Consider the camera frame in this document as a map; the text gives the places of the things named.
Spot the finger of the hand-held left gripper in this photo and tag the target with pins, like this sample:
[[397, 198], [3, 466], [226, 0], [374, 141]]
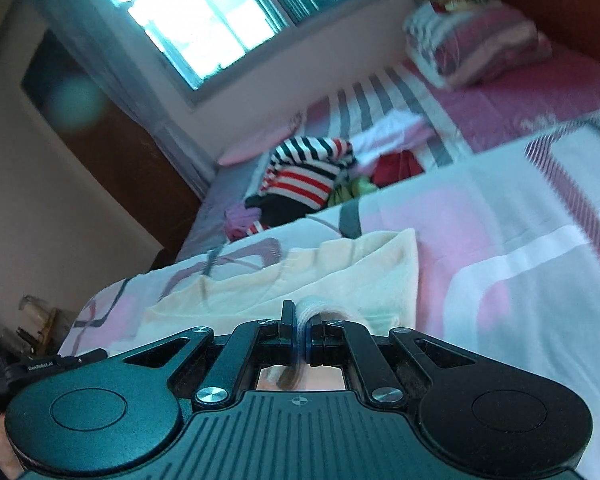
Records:
[[82, 356]]

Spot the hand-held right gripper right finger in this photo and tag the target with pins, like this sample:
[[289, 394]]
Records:
[[355, 350]]

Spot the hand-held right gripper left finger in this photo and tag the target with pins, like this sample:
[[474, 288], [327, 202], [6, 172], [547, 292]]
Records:
[[250, 345]]

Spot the cream knit sweater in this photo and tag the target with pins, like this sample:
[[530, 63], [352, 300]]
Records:
[[300, 275]]

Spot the person's left hand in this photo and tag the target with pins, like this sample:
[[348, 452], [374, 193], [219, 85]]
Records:
[[5, 445]]

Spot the brown clutter pile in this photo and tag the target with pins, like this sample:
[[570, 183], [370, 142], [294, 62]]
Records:
[[37, 322]]

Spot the purple garment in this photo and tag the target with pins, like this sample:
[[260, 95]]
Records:
[[242, 220]]

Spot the green garment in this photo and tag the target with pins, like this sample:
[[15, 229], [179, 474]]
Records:
[[352, 191]]

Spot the pastel square-patterned blanket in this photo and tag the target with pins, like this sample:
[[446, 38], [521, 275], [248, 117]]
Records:
[[505, 270]]

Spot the black white red striped garment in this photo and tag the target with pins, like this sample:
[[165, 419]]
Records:
[[305, 170]]

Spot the dark brown wooden wardrobe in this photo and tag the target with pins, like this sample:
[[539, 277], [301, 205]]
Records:
[[115, 170]]

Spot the pink flat cushion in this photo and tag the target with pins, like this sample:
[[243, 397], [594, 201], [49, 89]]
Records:
[[255, 147]]

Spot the white pink garment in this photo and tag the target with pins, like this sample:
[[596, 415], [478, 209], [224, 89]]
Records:
[[395, 135]]

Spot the grey sheer curtain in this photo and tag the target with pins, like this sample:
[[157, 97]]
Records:
[[130, 80]]

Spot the pink grey striped bed sheet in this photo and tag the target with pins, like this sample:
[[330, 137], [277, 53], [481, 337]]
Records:
[[505, 95]]

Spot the striped pink pillow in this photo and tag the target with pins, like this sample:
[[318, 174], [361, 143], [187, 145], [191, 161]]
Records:
[[475, 45]]

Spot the red white scalloped headboard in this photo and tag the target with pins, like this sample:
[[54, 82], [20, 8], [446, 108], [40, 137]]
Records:
[[555, 5]]

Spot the window with teal frame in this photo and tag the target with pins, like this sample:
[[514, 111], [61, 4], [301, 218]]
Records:
[[220, 20]]

